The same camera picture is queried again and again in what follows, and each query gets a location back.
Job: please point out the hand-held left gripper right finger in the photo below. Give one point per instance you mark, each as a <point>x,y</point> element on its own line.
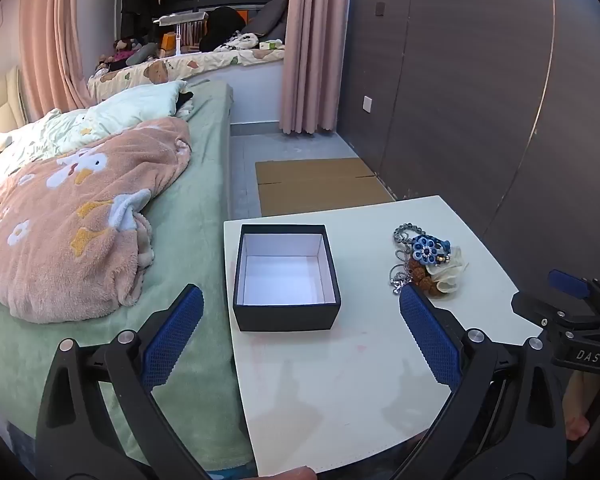
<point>430,335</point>

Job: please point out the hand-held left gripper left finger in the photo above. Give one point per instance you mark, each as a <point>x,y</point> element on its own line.
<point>172,340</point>

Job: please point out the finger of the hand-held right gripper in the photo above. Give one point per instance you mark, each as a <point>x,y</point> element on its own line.
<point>535,310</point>
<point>567,282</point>

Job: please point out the white fabric flower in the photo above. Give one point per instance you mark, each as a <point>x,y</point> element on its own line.
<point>447,275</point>

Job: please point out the blue flower hair clip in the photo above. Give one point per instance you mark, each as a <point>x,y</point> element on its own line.
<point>422,249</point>

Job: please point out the black jewelry box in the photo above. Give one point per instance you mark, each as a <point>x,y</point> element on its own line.
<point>285,317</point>

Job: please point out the person's right hand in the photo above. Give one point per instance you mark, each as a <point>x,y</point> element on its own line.
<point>577,400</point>

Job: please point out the green bed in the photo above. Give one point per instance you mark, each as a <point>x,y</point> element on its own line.
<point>190,200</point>

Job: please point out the pink floral fleece blanket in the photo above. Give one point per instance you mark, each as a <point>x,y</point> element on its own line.
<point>70,220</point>

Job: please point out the flat cardboard sheet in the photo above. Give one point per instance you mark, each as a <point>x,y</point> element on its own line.
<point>320,185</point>

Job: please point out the white pillow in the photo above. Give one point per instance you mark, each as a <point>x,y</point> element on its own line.
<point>130,105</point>

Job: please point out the black cloth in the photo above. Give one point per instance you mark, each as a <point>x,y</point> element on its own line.
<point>184,97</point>

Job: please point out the bear print window cushion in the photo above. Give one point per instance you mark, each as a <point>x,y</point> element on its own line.
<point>170,67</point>

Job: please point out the pile of stuffed toys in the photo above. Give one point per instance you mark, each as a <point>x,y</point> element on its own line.
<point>125,55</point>

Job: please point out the beige headboard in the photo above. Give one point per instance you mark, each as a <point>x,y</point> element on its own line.
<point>10,95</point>

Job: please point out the white patterned cloth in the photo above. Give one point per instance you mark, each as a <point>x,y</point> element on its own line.
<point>237,42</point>

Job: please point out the pink curtain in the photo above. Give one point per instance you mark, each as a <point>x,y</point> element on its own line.
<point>310,50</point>
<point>55,35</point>

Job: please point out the black bag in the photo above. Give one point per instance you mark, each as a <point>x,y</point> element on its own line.
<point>225,25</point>

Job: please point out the white desk lamp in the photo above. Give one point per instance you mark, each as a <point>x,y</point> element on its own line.
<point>180,20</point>

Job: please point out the grey pillow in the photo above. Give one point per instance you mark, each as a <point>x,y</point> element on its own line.
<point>270,15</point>

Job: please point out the hanging dark clothes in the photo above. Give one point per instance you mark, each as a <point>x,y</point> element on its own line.
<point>135,0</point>

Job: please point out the white wall socket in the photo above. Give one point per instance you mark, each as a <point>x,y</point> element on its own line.
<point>368,103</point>

